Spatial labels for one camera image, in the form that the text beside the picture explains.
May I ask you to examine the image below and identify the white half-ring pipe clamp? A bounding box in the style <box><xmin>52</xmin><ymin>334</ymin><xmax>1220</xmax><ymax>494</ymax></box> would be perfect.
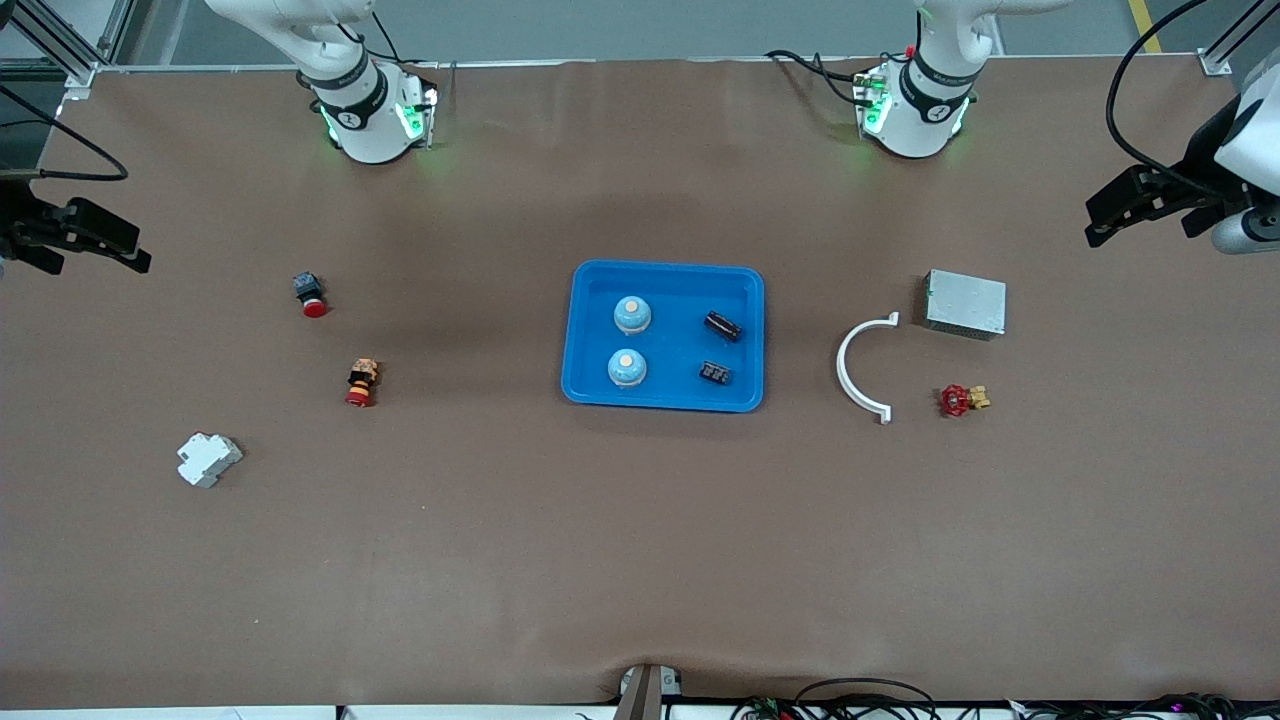
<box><xmin>836</xmin><ymin>312</ymin><xmax>900</xmax><ymax>425</ymax></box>

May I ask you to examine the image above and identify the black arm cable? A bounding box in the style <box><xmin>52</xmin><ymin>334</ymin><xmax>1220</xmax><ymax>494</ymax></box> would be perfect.
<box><xmin>0</xmin><ymin>85</ymin><xmax>131</xmax><ymax>183</ymax></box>
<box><xmin>1105</xmin><ymin>0</ymin><xmax>1216</xmax><ymax>196</ymax></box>

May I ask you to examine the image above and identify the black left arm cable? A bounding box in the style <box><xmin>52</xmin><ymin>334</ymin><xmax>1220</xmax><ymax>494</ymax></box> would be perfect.
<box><xmin>1105</xmin><ymin>0</ymin><xmax>1216</xmax><ymax>196</ymax></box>

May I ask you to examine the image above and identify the black looped cable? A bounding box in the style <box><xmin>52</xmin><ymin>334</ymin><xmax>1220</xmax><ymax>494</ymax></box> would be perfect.
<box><xmin>795</xmin><ymin>678</ymin><xmax>939</xmax><ymax>720</ymax></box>

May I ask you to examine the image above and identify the black cable bundle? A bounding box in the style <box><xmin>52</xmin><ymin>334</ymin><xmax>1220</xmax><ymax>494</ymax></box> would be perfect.
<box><xmin>1010</xmin><ymin>693</ymin><xmax>1280</xmax><ymax>720</ymax></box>

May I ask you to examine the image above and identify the blue plastic tray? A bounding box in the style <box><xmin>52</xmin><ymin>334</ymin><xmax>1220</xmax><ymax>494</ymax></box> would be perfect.
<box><xmin>560</xmin><ymin>259</ymin><xmax>767</xmax><ymax>414</ymax></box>

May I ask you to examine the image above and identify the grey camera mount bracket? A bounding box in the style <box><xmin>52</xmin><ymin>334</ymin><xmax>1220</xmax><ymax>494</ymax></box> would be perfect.
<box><xmin>613</xmin><ymin>663</ymin><xmax>686</xmax><ymax>720</ymax></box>

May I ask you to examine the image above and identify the black base power cable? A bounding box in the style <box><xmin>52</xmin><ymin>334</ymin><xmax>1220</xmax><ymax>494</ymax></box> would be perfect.
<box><xmin>370</xmin><ymin>8</ymin><xmax>458</xmax><ymax>69</ymax></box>
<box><xmin>765</xmin><ymin>48</ymin><xmax>869</xmax><ymax>113</ymax></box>

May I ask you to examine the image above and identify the white circuit breaker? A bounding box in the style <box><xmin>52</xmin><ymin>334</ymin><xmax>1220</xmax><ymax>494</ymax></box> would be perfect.
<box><xmin>177</xmin><ymin>432</ymin><xmax>244</xmax><ymax>489</ymax></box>

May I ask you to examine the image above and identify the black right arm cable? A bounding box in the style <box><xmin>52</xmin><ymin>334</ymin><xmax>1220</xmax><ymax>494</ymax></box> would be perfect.
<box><xmin>0</xmin><ymin>85</ymin><xmax>131</xmax><ymax>183</ymax></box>

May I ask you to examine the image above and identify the aluminium frame post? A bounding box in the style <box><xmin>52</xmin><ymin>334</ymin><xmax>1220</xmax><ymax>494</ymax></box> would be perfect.
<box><xmin>1198</xmin><ymin>0</ymin><xmax>1280</xmax><ymax>77</ymax></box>
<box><xmin>0</xmin><ymin>0</ymin><xmax>136</xmax><ymax>103</ymax></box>

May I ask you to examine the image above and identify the grey metal box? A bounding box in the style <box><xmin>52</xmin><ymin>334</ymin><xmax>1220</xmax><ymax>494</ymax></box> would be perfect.
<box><xmin>923</xmin><ymin>269</ymin><xmax>1008</xmax><ymax>342</ymax></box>

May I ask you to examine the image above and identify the brown table cover mat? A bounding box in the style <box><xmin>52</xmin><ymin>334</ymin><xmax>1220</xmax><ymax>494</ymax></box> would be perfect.
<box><xmin>0</xmin><ymin>55</ymin><xmax>1280</xmax><ymax>713</ymax></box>

